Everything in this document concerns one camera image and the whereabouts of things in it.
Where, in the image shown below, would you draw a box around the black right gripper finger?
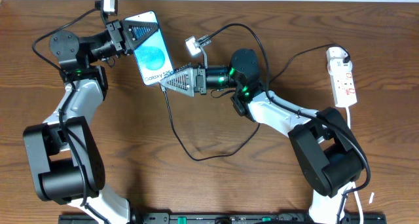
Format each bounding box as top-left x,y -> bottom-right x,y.
160,67 -> 196,97
173,62 -> 193,74

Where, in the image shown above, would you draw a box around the blue Galaxy smartphone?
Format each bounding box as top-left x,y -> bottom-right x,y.
126,11 -> 173,85

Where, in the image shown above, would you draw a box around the black USB charging cable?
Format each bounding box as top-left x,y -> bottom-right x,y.
159,43 -> 351,162

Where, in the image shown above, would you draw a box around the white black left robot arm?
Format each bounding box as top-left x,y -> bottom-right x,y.
23,20 -> 160,223

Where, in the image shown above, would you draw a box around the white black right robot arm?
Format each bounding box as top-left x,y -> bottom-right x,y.
160,48 -> 371,223

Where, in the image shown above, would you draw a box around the white power strip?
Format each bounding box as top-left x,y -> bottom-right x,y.
326,47 -> 357,108

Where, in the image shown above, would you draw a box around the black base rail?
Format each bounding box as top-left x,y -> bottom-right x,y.
58,212 -> 387,224

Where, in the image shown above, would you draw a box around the white power strip cord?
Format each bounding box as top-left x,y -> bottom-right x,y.
345,106 -> 365,224

